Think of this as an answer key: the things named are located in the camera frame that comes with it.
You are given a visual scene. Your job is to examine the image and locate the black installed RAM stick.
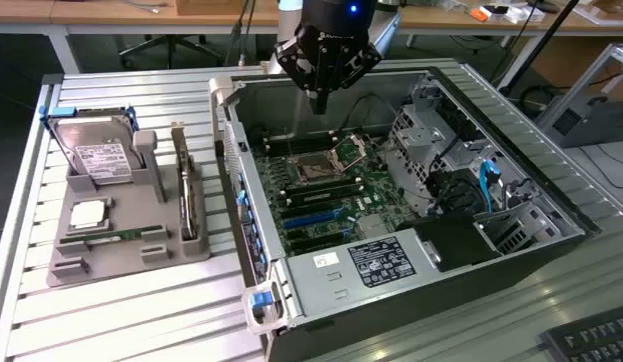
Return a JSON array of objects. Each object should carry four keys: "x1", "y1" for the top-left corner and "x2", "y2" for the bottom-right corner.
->
[{"x1": 285, "y1": 183, "x2": 367, "y2": 207}]

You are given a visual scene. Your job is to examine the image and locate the grey power supply unit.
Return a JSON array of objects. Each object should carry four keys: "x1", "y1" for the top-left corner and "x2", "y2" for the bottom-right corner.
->
[{"x1": 285, "y1": 232, "x2": 443, "y2": 318}]

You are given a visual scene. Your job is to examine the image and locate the black tripod pole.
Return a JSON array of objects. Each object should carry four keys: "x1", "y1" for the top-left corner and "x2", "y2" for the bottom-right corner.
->
[{"x1": 496, "y1": 0, "x2": 581, "y2": 97}]

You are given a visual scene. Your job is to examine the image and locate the green motherboard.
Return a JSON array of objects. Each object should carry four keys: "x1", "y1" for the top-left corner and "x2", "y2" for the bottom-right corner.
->
[{"x1": 252, "y1": 131, "x2": 423, "y2": 257}]

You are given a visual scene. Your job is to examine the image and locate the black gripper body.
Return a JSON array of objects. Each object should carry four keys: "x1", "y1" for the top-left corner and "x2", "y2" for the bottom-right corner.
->
[{"x1": 296, "y1": 0, "x2": 379, "y2": 91}]

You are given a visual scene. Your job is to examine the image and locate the aluminium profile frame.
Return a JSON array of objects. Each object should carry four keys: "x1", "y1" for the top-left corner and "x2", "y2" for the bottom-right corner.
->
[{"x1": 535, "y1": 42, "x2": 623, "y2": 127}]

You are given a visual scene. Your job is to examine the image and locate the silver disk bay cage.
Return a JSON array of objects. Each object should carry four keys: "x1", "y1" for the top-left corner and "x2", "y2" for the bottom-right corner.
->
[{"x1": 388, "y1": 73, "x2": 501, "y2": 182}]

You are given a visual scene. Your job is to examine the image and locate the hard disk in blue carrier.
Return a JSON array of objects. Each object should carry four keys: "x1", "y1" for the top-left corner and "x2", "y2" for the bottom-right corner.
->
[{"x1": 38, "y1": 106, "x2": 145, "y2": 186}]

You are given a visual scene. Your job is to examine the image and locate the long black expansion slot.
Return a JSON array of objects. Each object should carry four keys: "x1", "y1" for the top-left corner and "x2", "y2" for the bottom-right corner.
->
[
  {"x1": 291, "y1": 239, "x2": 348, "y2": 256},
  {"x1": 289, "y1": 230, "x2": 347, "y2": 247},
  {"x1": 280, "y1": 202, "x2": 337, "y2": 220}
]

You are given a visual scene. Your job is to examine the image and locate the wooden top desk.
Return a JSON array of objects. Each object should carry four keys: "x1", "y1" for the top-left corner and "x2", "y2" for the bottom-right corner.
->
[
  {"x1": 0, "y1": 0, "x2": 281, "y2": 75},
  {"x1": 395, "y1": 0, "x2": 623, "y2": 99}
]

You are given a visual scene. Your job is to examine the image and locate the silver CPU chip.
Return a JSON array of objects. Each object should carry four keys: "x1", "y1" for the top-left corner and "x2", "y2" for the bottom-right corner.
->
[{"x1": 68, "y1": 199, "x2": 110, "y2": 229}]

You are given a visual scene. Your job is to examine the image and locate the silver chipset heat sink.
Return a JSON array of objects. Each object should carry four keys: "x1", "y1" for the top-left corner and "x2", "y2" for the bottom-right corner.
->
[{"x1": 359, "y1": 216, "x2": 392, "y2": 237}]

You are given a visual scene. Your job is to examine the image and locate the green RAM stick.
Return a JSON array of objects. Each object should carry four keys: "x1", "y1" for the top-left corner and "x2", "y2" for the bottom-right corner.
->
[{"x1": 58, "y1": 228, "x2": 164, "y2": 244}]

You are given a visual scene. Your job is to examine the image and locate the black office chair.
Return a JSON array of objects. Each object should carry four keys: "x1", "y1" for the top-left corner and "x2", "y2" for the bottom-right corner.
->
[{"x1": 117, "y1": 33, "x2": 224, "y2": 71}]

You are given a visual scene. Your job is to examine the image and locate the low-profile GPU graphics card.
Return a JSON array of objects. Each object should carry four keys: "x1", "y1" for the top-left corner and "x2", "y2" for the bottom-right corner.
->
[{"x1": 169, "y1": 120, "x2": 201, "y2": 241}]

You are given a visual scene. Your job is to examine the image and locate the small white box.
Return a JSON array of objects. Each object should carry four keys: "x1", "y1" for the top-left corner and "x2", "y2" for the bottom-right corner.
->
[{"x1": 501, "y1": 7, "x2": 547, "y2": 25}]

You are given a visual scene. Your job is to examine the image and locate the grey parts rack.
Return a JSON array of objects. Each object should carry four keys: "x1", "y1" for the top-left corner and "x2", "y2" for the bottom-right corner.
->
[{"x1": 46, "y1": 130, "x2": 211, "y2": 288}]

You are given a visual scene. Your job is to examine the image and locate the CPU socket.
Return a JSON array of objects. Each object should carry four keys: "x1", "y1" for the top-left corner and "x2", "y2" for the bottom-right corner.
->
[{"x1": 289, "y1": 152, "x2": 343, "y2": 186}]

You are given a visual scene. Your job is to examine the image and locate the black open PC case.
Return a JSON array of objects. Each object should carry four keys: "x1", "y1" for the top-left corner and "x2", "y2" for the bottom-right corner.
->
[{"x1": 208, "y1": 66, "x2": 601, "y2": 362}]

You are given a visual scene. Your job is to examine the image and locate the black keyboard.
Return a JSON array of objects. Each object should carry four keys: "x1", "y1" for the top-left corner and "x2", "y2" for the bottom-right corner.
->
[{"x1": 536, "y1": 303, "x2": 623, "y2": 362}]

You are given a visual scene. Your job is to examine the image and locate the open metal socket cover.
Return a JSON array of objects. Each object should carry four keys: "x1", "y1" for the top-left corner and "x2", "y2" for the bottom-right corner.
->
[{"x1": 328, "y1": 134, "x2": 377, "y2": 173}]

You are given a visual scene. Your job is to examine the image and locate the blue expansion slot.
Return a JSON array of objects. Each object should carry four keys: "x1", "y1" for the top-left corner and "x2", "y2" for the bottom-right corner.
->
[{"x1": 283, "y1": 210, "x2": 343, "y2": 230}]

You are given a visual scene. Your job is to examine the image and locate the blue SATA wire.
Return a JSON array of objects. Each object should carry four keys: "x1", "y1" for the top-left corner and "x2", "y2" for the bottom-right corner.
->
[{"x1": 479, "y1": 160, "x2": 501, "y2": 216}]

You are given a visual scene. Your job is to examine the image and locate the grey box with handle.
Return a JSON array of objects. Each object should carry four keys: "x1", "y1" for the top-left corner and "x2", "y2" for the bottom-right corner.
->
[{"x1": 535, "y1": 94, "x2": 623, "y2": 149}]

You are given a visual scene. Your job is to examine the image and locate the perforated silver disk bay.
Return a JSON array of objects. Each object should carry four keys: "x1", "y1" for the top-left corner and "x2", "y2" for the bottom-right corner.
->
[{"x1": 473, "y1": 201, "x2": 563, "y2": 257}]

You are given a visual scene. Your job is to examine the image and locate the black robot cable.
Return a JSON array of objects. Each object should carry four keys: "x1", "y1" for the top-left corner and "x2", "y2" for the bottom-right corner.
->
[{"x1": 228, "y1": 0, "x2": 260, "y2": 69}]

